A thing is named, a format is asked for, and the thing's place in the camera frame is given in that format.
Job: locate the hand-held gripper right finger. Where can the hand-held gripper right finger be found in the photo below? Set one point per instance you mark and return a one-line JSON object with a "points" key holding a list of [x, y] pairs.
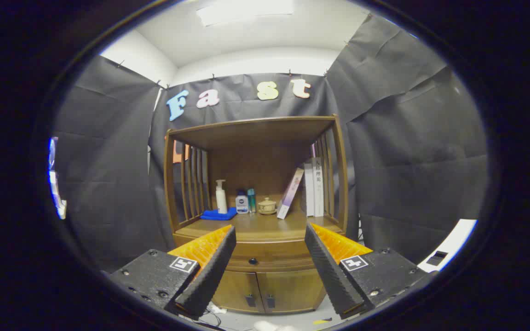
{"points": [[329, 271]]}

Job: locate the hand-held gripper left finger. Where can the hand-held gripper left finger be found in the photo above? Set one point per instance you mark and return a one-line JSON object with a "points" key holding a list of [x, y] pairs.
{"points": [[210, 271]]}

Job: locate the wooden drawer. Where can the wooden drawer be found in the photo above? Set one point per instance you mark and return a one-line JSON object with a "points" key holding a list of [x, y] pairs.
{"points": [[272, 255]]}

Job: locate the wooden cabinet door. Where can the wooden cabinet door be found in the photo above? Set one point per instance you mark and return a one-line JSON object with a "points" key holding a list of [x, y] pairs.
{"points": [[235, 289], [292, 289]]}

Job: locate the wooden countertop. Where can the wooden countertop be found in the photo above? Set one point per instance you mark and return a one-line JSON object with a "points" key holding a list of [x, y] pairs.
{"points": [[265, 227]]}

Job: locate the wooden cabinet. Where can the wooden cabinet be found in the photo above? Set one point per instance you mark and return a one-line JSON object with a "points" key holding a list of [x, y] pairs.
{"points": [[256, 138]]}

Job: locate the yellow floor tape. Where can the yellow floor tape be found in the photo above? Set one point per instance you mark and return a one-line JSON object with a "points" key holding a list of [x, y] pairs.
{"points": [[322, 321]]}

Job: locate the blue folded cloth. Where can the blue folded cloth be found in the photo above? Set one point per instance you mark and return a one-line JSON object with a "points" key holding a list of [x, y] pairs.
{"points": [[216, 214]]}

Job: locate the white pump bottle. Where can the white pump bottle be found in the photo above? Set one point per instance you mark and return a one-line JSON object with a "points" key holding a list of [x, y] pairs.
{"points": [[221, 202]]}

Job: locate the white lotion bottle blue cap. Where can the white lotion bottle blue cap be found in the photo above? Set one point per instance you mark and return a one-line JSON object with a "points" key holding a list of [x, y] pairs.
{"points": [[242, 204]]}

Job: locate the teal slim bottle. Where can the teal slim bottle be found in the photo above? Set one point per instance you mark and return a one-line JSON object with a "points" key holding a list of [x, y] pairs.
{"points": [[251, 202]]}

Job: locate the white spine book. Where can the white spine book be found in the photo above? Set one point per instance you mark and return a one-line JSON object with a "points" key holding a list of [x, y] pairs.
{"points": [[319, 188]]}

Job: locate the purple cover book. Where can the purple cover book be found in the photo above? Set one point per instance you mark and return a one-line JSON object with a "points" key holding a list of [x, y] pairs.
{"points": [[289, 195]]}

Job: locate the beige lidded ceramic cup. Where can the beige lidded ceramic cup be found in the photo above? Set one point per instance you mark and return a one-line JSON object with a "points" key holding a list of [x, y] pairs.
{"points": [[267, 207]]}

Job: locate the white appliance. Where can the white appliance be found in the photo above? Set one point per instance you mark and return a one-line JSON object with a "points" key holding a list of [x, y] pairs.
{"points": [[451, 246]]}

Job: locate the white blurred fixture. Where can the white blurred fixture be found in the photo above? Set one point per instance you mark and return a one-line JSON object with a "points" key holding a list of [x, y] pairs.
{"points": [[55, 184]]}

